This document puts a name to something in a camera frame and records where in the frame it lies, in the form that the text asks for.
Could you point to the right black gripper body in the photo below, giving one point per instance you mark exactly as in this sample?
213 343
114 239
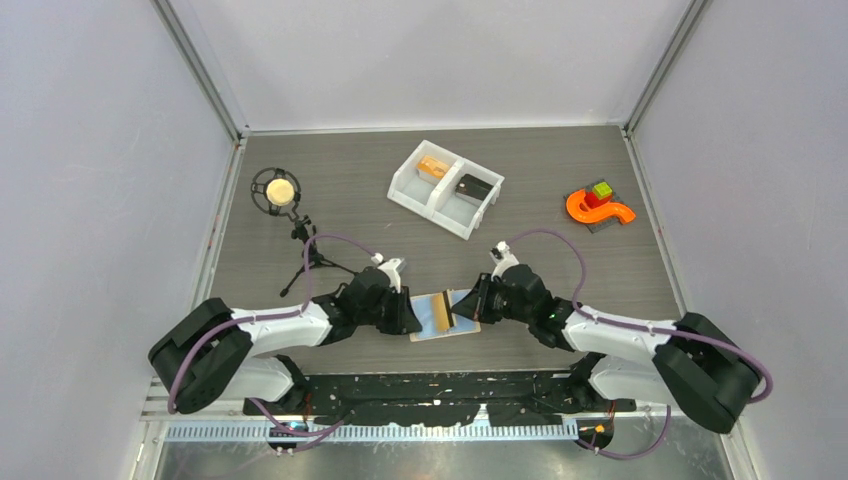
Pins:
495 303

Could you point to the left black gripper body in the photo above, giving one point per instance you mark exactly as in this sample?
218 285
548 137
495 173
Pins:
385 315

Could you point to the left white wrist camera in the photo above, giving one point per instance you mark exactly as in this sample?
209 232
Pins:
391 267

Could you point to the orange toy with blocks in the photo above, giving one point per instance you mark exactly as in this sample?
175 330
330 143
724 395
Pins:
597 206

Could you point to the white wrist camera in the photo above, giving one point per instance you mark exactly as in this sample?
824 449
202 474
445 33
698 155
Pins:
503 259
391 267

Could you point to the microphone on black tripod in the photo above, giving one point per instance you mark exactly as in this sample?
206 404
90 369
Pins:
277 192

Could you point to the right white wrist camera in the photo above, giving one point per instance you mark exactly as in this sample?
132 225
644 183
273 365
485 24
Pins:
503 259

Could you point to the white two-compartment bin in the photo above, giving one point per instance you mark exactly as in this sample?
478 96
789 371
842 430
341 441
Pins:
438 203

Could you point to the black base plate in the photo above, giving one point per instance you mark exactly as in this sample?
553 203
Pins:
511 398

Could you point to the gold VIP credit card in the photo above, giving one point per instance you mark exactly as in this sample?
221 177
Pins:
441 307

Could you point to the black card stack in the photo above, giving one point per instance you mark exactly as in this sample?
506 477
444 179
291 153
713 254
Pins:
473 189

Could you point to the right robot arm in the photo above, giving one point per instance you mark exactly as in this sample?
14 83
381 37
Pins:
688 364

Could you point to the orange card stack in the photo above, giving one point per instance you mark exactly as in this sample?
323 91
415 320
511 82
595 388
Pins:
431 169

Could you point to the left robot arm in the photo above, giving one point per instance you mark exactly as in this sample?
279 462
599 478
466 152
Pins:
221 353

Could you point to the beige card holder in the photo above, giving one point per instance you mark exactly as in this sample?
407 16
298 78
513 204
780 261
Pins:
422 306

